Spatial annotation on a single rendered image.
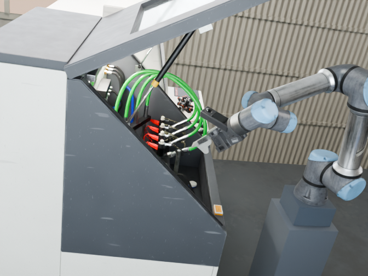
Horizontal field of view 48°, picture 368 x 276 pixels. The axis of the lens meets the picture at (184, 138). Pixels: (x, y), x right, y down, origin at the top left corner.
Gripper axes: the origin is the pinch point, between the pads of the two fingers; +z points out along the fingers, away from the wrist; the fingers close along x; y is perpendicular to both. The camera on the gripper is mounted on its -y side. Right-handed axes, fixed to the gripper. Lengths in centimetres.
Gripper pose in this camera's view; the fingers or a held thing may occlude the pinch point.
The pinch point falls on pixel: (197, 139)
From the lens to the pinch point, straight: 155.8
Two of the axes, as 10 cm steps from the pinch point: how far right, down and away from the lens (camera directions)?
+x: 5.8, -4.7, 6.6
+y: 5.7, 8.2, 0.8
